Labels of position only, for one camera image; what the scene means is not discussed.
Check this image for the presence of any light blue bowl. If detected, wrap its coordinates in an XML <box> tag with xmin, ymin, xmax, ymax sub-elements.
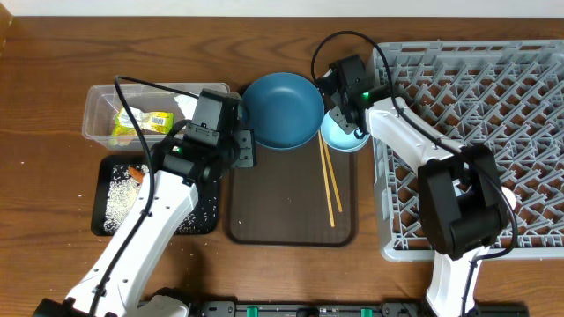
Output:
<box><xmin>321</xmin><ymin>113</ymin><xmax>370</xmax><ymax>153</ymax></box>

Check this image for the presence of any short wooden chopstick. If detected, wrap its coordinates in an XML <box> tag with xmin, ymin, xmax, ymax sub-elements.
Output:
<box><xmin>317</xmin><ymin>130</ymin><xmax>335</xmax><ymax>228</ymax></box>

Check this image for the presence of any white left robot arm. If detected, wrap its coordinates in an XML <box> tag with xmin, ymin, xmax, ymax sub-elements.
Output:
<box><xmin>34</xmin><ymin>121</ymin><xmax>256</xmax><ymax>316</ymax></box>

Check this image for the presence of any grey dishwasher rack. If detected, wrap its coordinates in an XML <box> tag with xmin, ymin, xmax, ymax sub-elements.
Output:
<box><xmin>367</xmin><ymin>40</ymin><xmax>563</xmax><ymax>260</ymax></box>

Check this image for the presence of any dark blue plate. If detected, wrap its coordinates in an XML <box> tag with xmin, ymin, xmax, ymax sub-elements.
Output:
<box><xmin>242</xmin><ymin>72</ymin><xmax>325</xmax><ymax>151</ymax></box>

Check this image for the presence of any pink cup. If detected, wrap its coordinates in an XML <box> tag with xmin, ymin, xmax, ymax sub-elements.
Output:
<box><xmin>501</xmin><ymin>187</ymin><xmax>516</xmax><ymax>211</ymax></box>

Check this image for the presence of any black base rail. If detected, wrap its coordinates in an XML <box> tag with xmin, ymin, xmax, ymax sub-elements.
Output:
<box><xmin>140</xmin><ymin>288</ymin><xmax>530</xmax><ymax>317</ymax></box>

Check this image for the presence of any brown serving tray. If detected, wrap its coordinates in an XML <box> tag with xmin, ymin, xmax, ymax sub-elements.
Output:
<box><xmin>226</xmin><ymin>134</ymin><xmax>357</xmax><ymax>247</ymax></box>

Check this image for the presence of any white rice pile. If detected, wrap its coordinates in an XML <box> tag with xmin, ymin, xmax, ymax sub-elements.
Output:
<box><xmin>99</xmin><ymin>164</ymin><xmax>220</xmax><ymax>235</ymax></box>

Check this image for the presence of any white napkin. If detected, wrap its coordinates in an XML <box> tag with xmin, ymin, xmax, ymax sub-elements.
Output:
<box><xmin>174</xmin><ymin>94</ymin><xmax>198</xmax><ymax>120</ymax></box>

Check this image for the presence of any long wooden chopstick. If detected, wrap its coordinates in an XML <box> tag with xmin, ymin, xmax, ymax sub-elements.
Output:
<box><xmin>322</xmin><ymin>138</ymin><xmax>343</xmax><ymax>213</ymax></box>

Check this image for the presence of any green snack wrapper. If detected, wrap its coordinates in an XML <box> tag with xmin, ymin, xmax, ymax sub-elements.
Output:
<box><xmin>109</xmin><ymin>107</ymin><xmax>174</xmax><ymax>146</ymax></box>

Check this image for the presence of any clear plastic bin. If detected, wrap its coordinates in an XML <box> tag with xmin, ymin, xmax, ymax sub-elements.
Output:
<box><xmin>82</xmin><ymin>83</ymin><xmax>230</xmax><ymax>151</ymax></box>

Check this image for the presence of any orange carrot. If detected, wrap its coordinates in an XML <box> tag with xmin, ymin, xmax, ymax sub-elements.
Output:
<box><xmin>128</xmin><ymin>166</ymin><xmax>145</xmax><ymax>184</ymax></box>

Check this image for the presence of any black waste tray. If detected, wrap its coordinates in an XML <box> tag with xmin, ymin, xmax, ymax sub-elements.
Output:
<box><xmin>91</xmin><ymin>152</ymin><xmax>220</xmax><ymax>236</ymax></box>

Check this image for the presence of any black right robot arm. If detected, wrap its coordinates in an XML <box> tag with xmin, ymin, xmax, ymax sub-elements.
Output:
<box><xmin>313</xmin><ymin>55</ymin><xmax>515</xmax><ymax>316</ymax></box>

